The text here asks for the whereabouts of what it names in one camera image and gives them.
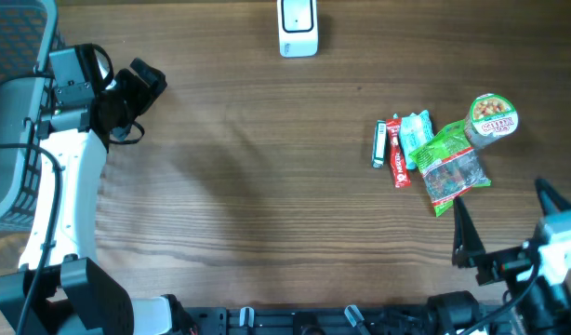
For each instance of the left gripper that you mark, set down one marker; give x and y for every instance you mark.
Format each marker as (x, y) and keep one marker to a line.
(145, 95)

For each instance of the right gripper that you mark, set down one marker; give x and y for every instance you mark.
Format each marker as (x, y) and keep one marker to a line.
(466, 249)

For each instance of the green snack bag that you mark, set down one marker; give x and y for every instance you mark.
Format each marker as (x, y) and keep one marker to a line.
(449, 166)

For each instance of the instant noodle cup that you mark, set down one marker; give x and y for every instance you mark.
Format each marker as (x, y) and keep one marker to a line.
(490, 118)

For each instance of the red snack packet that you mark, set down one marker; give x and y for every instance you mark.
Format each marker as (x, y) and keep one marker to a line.
(397, 159)

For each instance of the pale green wipes packet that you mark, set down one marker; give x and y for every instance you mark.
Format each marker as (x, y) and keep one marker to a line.
(415, 130)

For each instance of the dark green small box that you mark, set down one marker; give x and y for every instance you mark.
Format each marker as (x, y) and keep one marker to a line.
(379, 145)

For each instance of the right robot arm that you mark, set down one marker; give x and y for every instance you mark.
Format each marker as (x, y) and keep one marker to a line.
(534, 273)

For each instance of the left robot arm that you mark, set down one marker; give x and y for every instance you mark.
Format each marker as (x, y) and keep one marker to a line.
(59, 287)

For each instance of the white barcode scanner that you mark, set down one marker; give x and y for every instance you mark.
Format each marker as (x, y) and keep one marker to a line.
(297, 28)

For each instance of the grey plastic mesh basket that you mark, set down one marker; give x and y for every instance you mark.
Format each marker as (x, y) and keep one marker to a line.
(28, 33)

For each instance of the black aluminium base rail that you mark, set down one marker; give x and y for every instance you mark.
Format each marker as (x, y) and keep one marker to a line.
(405, 319)

